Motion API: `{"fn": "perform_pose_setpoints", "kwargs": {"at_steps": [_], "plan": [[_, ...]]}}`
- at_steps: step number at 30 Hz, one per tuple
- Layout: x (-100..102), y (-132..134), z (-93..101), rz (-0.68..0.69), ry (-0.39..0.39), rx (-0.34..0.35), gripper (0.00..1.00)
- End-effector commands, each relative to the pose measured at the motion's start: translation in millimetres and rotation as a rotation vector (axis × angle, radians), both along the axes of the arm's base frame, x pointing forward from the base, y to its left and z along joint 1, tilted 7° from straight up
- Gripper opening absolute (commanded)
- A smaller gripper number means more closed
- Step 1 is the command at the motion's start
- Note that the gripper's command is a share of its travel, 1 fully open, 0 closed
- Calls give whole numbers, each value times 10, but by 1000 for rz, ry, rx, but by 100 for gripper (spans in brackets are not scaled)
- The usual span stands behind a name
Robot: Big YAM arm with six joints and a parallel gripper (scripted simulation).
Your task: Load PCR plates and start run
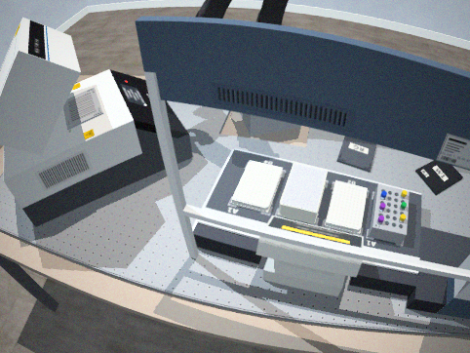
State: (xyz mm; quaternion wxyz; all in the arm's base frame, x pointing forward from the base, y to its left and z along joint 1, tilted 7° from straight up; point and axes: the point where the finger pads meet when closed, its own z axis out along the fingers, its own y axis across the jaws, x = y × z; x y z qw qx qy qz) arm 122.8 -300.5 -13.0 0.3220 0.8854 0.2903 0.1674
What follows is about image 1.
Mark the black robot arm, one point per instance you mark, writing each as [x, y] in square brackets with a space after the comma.
[271, 11]

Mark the white benchtop lab instrument with lid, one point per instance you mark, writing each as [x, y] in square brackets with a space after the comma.
[100, 132]

